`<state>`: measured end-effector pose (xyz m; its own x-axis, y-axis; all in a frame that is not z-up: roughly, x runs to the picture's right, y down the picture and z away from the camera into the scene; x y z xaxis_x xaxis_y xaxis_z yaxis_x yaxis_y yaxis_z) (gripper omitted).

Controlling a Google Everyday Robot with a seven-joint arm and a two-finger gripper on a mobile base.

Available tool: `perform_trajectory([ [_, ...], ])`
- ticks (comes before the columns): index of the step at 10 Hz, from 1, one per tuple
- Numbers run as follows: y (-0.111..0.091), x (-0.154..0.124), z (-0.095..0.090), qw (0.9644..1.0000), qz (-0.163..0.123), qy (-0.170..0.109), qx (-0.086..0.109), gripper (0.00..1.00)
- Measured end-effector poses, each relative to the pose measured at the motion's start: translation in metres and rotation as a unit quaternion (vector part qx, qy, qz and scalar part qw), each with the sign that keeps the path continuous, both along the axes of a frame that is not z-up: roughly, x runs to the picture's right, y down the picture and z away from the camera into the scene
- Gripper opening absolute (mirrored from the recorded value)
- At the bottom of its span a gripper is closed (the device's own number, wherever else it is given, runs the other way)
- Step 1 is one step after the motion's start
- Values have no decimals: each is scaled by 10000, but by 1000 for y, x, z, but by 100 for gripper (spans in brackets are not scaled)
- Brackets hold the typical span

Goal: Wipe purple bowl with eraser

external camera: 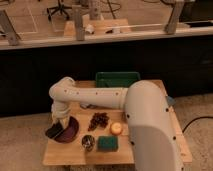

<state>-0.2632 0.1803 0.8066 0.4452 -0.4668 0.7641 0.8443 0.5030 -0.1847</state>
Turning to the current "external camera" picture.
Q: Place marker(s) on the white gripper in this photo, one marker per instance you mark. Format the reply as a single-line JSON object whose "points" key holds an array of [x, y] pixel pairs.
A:
{"points": [[60, 113]]}

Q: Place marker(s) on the purple bowl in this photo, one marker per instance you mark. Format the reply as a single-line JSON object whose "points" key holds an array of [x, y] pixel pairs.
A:
{"points": [[70, 133]]}

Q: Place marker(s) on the black eraser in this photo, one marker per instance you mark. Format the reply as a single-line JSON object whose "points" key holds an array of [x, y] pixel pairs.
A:
{"points": [[54, 131]]}

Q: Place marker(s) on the bunch of dark grapes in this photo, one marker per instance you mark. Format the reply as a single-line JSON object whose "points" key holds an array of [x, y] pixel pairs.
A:
{"points": [[98, 119]]}

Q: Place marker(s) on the small orange fruit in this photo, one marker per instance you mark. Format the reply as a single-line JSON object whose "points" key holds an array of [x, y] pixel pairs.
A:
{"points": [[116, 128]]}

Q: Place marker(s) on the small metal cup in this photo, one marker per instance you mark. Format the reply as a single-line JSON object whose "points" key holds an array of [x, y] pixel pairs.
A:
{"points": [[88, 142]]}

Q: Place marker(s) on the black office chair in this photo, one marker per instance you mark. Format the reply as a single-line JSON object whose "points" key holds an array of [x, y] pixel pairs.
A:
{"points": [[61, 8]]}

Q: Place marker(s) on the green plastic tray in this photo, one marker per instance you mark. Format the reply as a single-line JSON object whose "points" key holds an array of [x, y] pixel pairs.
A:
{"points": [[116, 79]]}

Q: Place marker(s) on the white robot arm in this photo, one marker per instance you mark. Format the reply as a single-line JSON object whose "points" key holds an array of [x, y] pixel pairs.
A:
{"points": [[146, 107]]}

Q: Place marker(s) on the silver object behind arm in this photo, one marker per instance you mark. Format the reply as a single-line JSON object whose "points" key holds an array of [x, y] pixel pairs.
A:
{"points": [[87, 106]]}

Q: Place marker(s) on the green sponge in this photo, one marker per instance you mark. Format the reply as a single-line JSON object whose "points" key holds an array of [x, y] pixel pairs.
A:
{"points": [[107, 143]]}

